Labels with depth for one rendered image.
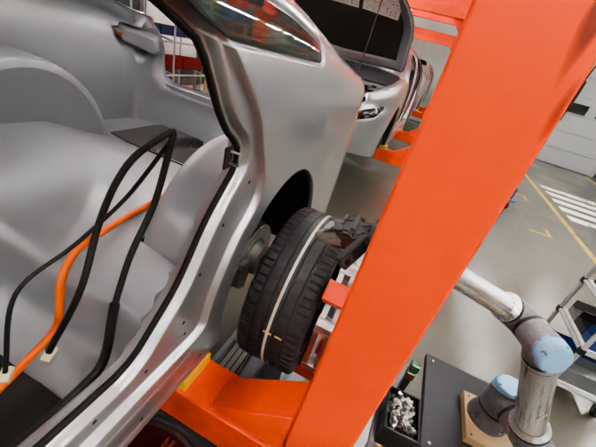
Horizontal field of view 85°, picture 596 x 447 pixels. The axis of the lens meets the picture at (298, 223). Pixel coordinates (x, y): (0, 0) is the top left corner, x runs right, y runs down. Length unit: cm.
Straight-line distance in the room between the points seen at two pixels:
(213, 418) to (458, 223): 96
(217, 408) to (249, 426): 12
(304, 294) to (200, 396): 48
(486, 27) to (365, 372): 65
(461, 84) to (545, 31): 10
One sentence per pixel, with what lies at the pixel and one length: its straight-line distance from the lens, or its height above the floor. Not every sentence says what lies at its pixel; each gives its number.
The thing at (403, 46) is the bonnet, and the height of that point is 194.
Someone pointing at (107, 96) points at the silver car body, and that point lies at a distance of 283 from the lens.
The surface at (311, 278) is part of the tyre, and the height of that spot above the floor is 109.
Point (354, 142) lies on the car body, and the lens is 374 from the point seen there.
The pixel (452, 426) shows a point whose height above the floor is 30.
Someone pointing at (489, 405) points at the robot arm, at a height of 48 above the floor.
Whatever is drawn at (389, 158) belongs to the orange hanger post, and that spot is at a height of 60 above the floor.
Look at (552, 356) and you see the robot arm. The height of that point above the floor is 108.
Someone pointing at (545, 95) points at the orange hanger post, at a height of 176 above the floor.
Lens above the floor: 175
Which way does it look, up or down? 29 degrees down
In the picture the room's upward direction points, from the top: 16 degrees clockwise
